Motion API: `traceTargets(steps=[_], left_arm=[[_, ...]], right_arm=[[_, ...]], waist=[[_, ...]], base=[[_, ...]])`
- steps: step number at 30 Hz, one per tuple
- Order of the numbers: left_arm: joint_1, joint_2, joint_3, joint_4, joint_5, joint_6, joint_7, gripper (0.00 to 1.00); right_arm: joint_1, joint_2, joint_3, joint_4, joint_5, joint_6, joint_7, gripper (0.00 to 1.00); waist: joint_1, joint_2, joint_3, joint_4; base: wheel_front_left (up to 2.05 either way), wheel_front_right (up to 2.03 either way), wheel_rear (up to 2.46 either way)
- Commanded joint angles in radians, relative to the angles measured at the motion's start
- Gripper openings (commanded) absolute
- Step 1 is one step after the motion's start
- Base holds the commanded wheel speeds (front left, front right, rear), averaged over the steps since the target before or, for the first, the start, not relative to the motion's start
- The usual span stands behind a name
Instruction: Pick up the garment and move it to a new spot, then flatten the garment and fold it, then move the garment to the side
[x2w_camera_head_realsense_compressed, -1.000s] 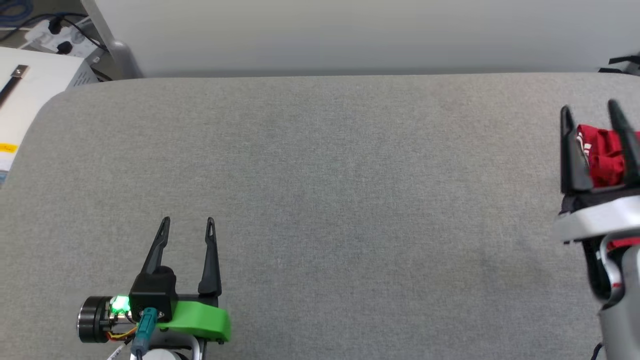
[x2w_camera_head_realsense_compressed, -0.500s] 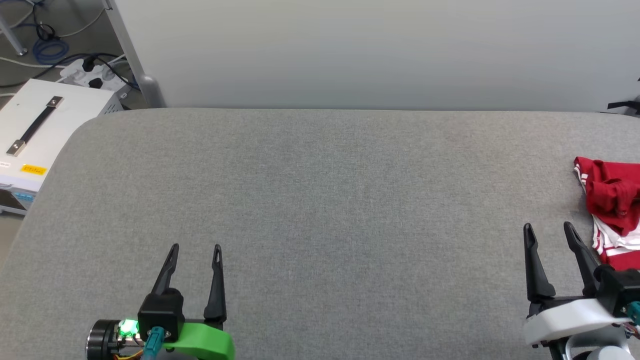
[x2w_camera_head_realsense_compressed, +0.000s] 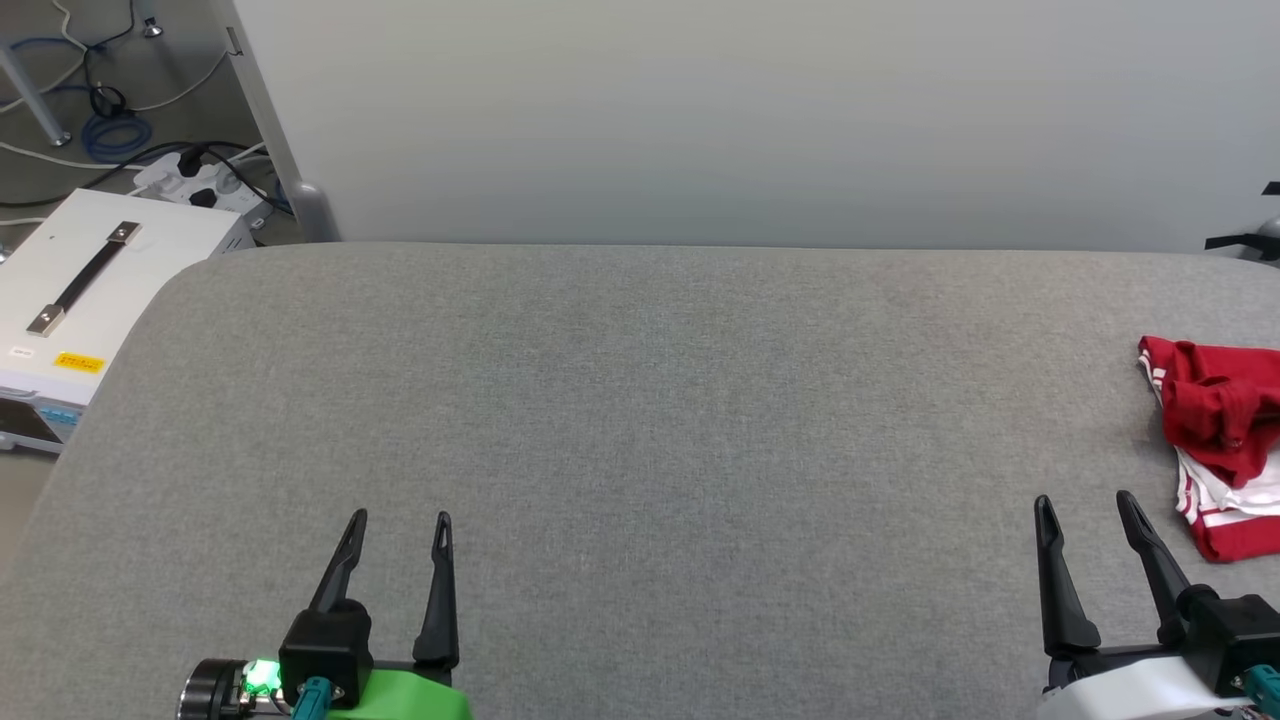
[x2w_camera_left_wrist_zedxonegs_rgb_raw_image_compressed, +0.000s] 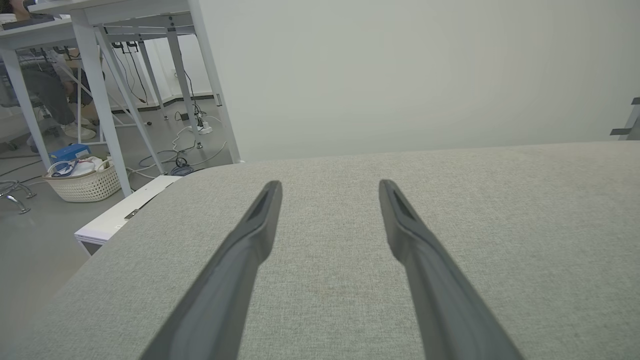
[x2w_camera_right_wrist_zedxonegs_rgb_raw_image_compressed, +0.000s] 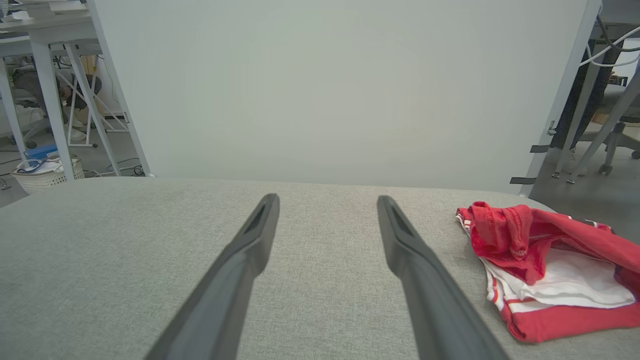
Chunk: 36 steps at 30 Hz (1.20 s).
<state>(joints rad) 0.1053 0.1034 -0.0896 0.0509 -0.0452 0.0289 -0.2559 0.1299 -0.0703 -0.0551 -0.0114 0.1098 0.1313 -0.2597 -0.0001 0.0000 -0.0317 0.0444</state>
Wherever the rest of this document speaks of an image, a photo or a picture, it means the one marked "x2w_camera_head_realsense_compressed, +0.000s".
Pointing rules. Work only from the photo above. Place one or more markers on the red garment with white trim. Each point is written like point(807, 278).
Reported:
point(1225, 420)

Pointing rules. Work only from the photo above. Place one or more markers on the yellow warning label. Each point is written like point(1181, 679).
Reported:
point(79, 362)

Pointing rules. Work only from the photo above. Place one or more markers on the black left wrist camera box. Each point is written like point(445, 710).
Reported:
point(325, 645)

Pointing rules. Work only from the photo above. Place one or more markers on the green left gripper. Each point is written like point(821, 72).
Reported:
point(410, 695)

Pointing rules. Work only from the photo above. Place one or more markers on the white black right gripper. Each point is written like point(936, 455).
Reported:
point(1130, 695)

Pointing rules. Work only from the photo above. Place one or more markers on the black stand base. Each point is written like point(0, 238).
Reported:
point(1250, 240)

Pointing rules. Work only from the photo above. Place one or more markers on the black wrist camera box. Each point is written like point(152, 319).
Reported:
point(1235, 630)
point(325, 645)

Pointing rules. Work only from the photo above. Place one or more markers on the grey metal partition post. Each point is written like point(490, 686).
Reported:
point(280, 130)

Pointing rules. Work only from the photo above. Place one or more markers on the white power strip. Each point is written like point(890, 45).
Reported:
point(215, 185)

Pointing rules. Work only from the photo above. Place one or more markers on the white equipment box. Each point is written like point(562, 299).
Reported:
point(150, 260)

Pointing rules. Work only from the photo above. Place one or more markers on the silver metal table leg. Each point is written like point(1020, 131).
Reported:
point(35, 95)

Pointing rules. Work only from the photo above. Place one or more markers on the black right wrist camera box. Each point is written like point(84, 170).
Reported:
point(1235, 630)

